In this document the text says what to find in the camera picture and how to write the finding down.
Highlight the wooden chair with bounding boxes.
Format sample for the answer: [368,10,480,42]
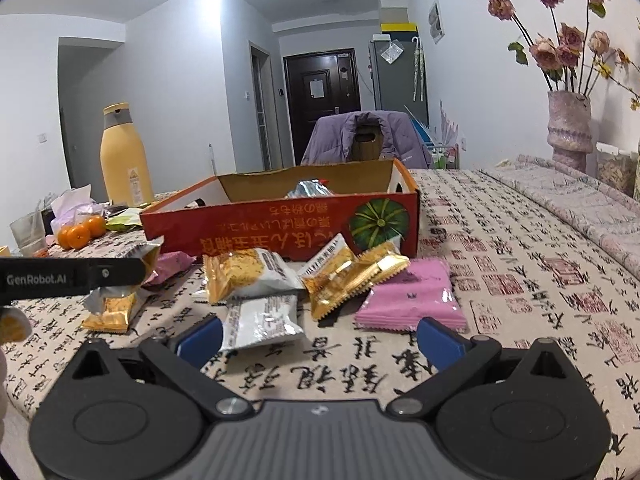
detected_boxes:
[350,125,383,162]

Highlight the gold cracker packet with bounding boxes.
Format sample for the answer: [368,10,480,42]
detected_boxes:
[307,255,375,322]
[299,233,357,281]
[202,247,305,306]
[357,241,411,287]
[220,294,305,352]
[80,237,165,334]

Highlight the folded patterned quilt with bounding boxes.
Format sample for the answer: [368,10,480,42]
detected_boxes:
[480,154,640,301]

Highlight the pink ceramic vase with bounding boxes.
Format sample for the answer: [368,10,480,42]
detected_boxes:
[546,91,594,173]

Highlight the wall calendar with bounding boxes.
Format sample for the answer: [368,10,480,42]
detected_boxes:
[428,0,446,44]

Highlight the silver red snack packet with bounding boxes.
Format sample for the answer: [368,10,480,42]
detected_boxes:
[284,178,335,199]

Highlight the dark entrance door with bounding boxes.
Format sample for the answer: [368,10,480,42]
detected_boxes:
[283,51,357,162]

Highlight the red cardboard box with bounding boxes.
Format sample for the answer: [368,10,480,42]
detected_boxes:
[139,158,420,262]

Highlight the clear storage jar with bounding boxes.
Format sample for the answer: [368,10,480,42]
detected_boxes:
[595,142,639,197]

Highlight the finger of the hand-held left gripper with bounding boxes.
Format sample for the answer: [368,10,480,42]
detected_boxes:
[87,256,147,291]

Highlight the hanging white umbrella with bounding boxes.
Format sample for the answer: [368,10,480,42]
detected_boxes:
[411,37,426,104]

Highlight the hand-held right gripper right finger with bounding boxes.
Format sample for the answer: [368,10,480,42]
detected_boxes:
[389,317,583,420]

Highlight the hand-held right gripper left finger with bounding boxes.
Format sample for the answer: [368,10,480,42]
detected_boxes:
[62,317,252,420]

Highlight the grey refrigerator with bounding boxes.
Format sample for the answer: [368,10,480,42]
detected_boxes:
[368,35,429,122]

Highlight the clear glass cup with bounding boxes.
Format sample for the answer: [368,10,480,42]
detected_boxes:
[10,211,50,257]

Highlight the purple padded jacket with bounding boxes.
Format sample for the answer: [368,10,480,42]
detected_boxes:
[300,110,431,170]

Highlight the dried pink roses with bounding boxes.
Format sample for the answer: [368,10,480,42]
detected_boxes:
[480,0,640,112]

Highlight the grey interior door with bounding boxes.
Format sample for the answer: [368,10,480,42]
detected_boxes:
[250,45,274,171]

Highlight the yellow bottle with grey collar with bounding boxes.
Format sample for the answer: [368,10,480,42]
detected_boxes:
[100,102,155,207]

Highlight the pink starred snack packet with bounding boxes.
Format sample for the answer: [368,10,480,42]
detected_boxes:
[141,251,197,288]

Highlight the crumpled plastic bag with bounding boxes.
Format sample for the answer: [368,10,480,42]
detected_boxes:
[50,185,108,231]

